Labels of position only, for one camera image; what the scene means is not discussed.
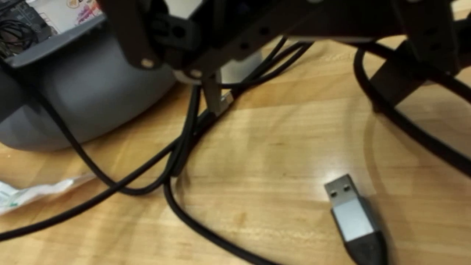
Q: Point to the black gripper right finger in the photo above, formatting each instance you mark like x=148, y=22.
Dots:
x=394, y=82

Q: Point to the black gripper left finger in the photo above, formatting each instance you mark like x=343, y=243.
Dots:
x=214, y=97

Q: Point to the white paper cup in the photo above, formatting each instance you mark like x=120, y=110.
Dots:
x=241, y=71

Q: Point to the grey round speaker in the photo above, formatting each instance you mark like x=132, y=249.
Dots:
x=97, y=93

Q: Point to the white crumpled wrapper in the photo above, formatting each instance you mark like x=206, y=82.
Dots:
x=33, y=193

